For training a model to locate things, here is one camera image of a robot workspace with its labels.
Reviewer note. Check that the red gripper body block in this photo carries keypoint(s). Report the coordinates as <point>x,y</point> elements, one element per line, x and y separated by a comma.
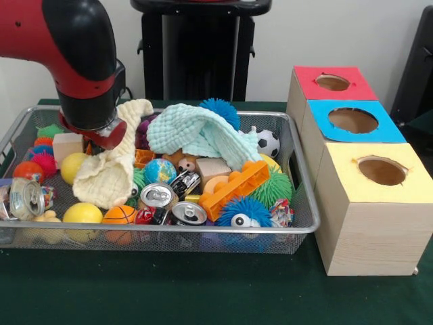
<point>95,135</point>

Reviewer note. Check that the cream yellow knitted cloth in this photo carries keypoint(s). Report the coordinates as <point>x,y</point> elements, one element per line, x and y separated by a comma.
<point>111,176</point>

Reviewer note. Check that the pale blue waffle cloth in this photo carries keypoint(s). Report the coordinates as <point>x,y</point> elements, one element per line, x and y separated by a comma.
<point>203,132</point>

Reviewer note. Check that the long orange toy brick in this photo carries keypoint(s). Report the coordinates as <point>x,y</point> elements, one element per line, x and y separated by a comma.
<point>237,189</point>

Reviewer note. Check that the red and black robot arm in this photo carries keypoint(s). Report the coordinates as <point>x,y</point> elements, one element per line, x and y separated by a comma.
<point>61,47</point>

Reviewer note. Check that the shallow clear mesh bin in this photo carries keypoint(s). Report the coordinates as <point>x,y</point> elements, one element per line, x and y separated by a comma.
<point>270,122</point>

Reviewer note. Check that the wooden box with three holes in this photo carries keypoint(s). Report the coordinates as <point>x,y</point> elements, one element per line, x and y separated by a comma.
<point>365,237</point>

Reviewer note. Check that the plain wooden cube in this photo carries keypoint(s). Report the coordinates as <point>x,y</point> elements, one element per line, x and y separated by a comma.
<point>213,169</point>
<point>66,145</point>

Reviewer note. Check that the small blue globe ball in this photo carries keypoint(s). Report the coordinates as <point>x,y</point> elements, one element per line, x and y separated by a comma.
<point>160,171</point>

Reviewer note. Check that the yellow smiley ball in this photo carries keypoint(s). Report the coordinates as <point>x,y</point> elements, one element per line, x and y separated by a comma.
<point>82,215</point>

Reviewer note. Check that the silver drink can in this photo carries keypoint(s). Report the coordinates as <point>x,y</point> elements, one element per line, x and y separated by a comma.
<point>157,195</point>

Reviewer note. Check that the small orange basketball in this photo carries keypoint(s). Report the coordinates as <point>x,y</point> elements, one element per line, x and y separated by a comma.
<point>120,220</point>

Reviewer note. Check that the small brown teddy toy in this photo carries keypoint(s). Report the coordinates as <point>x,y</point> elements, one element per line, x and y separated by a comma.
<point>181,162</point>

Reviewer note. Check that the crushed shiny silver can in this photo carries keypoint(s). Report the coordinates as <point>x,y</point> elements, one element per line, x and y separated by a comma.
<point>27,198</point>

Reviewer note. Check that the black drink can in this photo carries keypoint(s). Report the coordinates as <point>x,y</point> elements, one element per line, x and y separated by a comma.
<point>188,213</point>

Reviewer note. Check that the plain blue spiky ball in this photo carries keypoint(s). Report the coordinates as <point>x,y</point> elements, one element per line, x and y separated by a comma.
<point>222,110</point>

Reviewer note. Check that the blue spiky ball with eyes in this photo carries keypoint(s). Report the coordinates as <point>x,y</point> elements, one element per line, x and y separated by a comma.
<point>243,213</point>

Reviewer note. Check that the small soccer ball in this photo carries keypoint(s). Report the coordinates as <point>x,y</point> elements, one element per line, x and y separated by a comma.
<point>269,143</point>

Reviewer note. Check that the dark green table cloth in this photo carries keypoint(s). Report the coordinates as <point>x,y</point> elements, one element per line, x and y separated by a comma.
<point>203,291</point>

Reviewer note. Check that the large green spiky ball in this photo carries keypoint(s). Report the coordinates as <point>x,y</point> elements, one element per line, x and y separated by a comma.
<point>279,189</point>

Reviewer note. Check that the black upright panel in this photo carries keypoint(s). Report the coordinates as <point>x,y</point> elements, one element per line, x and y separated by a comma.
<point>419,68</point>

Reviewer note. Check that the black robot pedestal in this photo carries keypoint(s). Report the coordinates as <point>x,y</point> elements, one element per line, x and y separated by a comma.
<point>196,54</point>

